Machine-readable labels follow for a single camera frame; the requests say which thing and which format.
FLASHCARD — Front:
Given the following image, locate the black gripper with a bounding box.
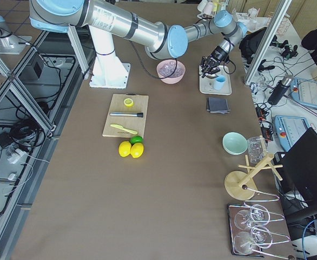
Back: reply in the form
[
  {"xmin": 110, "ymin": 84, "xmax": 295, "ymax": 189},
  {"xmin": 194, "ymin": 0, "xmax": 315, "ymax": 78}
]
[{"xmin": 200, "ymin": 46, "xmax": 230, "ymax": 79}]

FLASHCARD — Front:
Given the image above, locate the pink bowl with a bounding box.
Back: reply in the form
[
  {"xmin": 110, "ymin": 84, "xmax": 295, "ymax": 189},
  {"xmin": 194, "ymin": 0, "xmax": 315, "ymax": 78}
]
[{"xmin": 156, "ymin": 60, "xmax": 186, "ymax": 84}]

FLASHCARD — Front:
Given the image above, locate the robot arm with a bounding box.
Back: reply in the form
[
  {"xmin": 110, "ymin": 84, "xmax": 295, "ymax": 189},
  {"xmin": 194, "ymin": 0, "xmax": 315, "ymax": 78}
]
[{"xmin": 29, "ymin": 1, "xmax": 247, "ymax": 77}]

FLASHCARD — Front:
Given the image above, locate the light blue cup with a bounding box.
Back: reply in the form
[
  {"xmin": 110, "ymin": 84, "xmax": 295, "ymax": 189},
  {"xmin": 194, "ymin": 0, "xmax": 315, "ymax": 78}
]
[{"xmin": 213, "ymin": 75, "xmax": 226, "ymax": 90}]

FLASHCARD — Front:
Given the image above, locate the clear ice cubes pile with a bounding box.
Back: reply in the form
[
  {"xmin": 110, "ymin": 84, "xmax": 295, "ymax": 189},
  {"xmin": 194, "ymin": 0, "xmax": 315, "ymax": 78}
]
[{"xmin": 158, "ymin": 60, "xmax": 184, "ymax": 78}]

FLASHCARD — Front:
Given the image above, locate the pink cup on rack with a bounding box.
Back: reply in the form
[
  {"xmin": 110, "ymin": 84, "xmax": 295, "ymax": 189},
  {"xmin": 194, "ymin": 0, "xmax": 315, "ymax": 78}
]
[{"xmin": 201, "ymin": 2, "xmax": 214, "ymax": 17}]

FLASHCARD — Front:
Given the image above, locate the clear glass measuring cup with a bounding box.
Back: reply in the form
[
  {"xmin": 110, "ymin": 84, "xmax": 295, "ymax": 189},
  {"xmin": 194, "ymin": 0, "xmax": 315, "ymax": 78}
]
[{"xmin": 247, "ymin": 135, "xmax": 267, "ymax": 164}]

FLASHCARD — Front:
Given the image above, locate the wooden cup tree stand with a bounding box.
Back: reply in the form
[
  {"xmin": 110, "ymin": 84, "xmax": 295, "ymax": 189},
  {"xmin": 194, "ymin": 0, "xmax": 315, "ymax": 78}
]
[{"xmin": 224, "ymin": 135, "xmax": 283, "ymax": 201}]

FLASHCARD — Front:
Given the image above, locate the cream rabbit tray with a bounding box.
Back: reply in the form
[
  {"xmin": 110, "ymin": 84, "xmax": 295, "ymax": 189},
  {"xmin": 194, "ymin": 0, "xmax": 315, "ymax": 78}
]
[{"xmin": 199, "ymin": 65, "xmax": 232, "ymax": 95}]

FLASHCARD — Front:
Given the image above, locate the grey folded cloth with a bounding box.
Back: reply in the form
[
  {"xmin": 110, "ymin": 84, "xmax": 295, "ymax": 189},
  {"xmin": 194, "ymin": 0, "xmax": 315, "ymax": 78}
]
[{"xmin": 206, "ymin": 97, "xmax": 230, "ymax": 114}]

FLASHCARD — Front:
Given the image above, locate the black equipment bag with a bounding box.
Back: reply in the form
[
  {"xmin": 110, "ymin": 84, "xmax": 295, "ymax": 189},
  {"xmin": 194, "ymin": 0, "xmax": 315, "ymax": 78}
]
[{"xmin": 239, "ymin": 27, "xmax": 267, "ymax": 64}]

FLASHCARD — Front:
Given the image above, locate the black thermos bottle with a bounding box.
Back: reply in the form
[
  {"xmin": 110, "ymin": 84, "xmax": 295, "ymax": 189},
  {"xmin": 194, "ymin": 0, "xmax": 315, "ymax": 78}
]
[{"xmin": 268, "ymin": 74, "xmax": 294, "ymax": 105}]

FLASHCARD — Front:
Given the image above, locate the bamboo cutting board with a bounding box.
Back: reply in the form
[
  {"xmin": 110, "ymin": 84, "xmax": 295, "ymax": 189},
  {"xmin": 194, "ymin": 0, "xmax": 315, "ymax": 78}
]
[{"xmin": 102, "ymin": 94, "xmax": 149, "ymax": 138}]

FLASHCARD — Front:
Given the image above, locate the green ceramic bowl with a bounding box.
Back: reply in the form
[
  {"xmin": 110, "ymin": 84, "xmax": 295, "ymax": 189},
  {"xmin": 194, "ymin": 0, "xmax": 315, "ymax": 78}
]
[{"xmin": 222, "ymin": 132, "xmax": 248, "ymax": 155}]

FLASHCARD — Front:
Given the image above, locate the half lemon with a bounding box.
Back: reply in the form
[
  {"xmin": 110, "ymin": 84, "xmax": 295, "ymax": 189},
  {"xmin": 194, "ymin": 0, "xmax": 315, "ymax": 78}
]
[{"xmin": 123, "ymin": 98, "xmax": 134, "ymax": 107}]

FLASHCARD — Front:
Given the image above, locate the blue teach pendant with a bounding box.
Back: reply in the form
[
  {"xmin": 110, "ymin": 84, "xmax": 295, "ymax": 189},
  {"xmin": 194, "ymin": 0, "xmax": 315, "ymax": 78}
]
[
  {"xmin": 272, "ymin": 115, "xmax": 309, "ymax": 152},
  {"xmin": 290, "ymin": 77, "xmax": 317, "ymax": 109}
]

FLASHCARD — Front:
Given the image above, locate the green lime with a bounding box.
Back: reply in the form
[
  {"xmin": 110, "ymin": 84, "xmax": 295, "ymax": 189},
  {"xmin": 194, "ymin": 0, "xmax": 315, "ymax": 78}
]
[{"xmin": 130, "ymin": 135, "xmax": 143, "ymax": 145}]

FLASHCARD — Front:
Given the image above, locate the steel muddler black tip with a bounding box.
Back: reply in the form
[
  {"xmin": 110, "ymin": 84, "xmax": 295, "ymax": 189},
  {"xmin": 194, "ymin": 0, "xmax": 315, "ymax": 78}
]
[{"xmin": 109, "ymin": 112, "xmax": 144, "ymax": 118}]

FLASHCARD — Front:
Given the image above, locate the yellow plastic knife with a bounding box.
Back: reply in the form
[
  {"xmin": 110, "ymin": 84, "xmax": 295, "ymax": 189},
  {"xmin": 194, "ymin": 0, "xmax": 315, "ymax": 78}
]
[{"xmin": 110, "ymin": 123, "xmax": 138, "ymax": 135}]

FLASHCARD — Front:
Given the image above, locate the yellow lemon lower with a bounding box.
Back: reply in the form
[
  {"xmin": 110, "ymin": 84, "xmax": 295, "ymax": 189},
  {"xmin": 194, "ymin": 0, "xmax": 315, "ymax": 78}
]
[{"xmin": 130, "ymin": 142, "xmax": 144, "ymax": 158}]

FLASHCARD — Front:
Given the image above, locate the yellow lemon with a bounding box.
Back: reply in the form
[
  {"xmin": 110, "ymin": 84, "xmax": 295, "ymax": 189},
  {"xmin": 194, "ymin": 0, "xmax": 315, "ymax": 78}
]
[
  {"xmin": 130, "ymin": 142, "xmax": 144, "ymax": 158},
  {"xmin": 118, "ymin": 141, "xmax": 132, "ymax": 157}
]

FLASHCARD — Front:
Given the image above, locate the yellow lemon upper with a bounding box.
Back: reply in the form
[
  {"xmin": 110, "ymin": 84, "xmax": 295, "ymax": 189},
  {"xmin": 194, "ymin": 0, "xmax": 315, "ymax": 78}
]
[{"xmin": 118, "ymin": 141, "xmax": 132, "ymax": 157}]

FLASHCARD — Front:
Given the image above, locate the black monitor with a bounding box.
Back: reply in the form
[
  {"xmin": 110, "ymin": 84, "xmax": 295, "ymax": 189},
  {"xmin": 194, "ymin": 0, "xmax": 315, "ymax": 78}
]
[{"xmin": 281, "ymin": 128, "xmax": 317, "ymax": 202}]

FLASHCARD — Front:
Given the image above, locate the wine glass on tray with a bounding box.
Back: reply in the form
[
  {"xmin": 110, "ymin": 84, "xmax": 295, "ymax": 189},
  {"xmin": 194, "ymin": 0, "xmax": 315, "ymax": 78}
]
[
  {"xmin": 232, "ymin": 225, "xmax": 290, "ymax": 259},
  {"xmin": 234, "ymin": 204, "xmax": 285, "ymax": 231}
]

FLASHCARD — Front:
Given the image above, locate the aluminium frame post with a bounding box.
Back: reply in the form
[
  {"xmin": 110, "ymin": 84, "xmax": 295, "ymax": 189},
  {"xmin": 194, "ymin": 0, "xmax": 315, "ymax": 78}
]
[{"xmin": 244, "ymin": 0, "xmax": 292, "ymax": 86}]

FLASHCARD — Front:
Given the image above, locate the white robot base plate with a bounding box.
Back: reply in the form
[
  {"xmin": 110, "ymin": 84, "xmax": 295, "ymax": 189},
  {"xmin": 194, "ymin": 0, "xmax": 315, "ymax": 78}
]
[{"xmin": 90, "ymin": 54, "xmax": 131, "ymax": 89}]

